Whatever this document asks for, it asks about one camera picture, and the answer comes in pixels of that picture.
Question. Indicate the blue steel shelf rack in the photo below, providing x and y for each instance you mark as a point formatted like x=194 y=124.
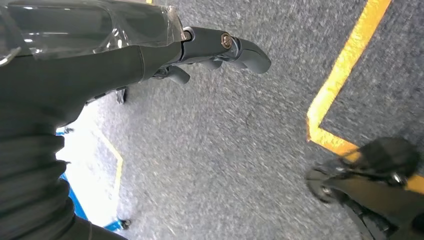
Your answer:
x=78 y=205

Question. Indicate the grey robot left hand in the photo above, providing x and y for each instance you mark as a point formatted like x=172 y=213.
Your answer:
x=82 y=73

